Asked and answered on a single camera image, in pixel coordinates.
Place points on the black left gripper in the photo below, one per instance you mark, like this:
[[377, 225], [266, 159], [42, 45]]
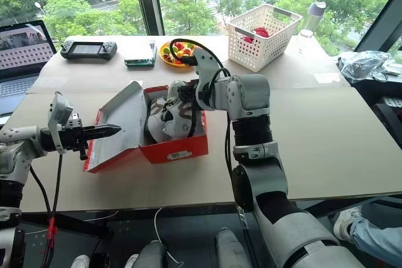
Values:
[[73, 137]]

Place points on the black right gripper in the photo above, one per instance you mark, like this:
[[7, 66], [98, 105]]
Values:
[[186, 92]]

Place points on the red shoebox with lid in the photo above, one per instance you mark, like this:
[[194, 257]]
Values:
[[125, 130]]

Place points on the white sneaker with brown stripes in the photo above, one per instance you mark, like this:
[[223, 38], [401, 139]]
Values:
[[166, 125], [174, 92]]

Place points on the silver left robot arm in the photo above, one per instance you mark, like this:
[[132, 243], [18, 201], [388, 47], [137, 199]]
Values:
[[12, 152]]

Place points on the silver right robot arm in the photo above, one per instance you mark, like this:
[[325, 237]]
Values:
[[251, 101]]

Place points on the yellow plate of fruit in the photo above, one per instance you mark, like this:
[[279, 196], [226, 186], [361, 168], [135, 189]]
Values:
[[171, 56]]

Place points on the black handheld game console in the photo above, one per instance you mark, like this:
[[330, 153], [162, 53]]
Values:
[[88, 50]]

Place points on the white perforated plastic basket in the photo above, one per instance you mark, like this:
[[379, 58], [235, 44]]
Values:
[[260, 48]]

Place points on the red cloth item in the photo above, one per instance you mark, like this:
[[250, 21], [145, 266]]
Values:
[[260, 33]]

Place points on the grey laptop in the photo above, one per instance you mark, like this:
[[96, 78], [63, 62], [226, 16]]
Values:
[[19, 61]]

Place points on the grey rounded robot foot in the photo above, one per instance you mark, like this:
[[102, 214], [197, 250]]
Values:
[[154, 255], [229, 249]]

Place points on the white shoe tip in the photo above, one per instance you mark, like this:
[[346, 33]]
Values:
[[131, 261], [81, 261]]

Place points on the clear plastic bottle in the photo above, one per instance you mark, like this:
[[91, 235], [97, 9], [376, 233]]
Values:
[[305, 40]]

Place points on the grey bottle with purple lid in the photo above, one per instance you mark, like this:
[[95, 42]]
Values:
[[314, 17]]

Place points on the crumpled clear plastic bag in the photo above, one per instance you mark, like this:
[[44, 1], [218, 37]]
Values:
[[361, 67]]

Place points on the person's white sneaker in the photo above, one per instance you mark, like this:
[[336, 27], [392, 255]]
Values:
[[344, 224]]

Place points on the black equipment case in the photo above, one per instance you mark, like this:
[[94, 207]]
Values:
[[389, 117]]

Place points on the small white device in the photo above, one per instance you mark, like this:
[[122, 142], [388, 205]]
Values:
[[394, 68]]

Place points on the person's leg in jeans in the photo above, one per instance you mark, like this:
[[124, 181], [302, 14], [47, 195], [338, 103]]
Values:
[[377, 239]]

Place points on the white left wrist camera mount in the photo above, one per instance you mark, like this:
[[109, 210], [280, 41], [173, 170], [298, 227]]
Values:
[[59, 109]]

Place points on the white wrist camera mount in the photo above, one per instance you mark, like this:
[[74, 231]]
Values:
[[59, 109], [205, 67]]

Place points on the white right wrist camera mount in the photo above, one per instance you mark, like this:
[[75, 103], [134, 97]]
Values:
[[205, 67]]

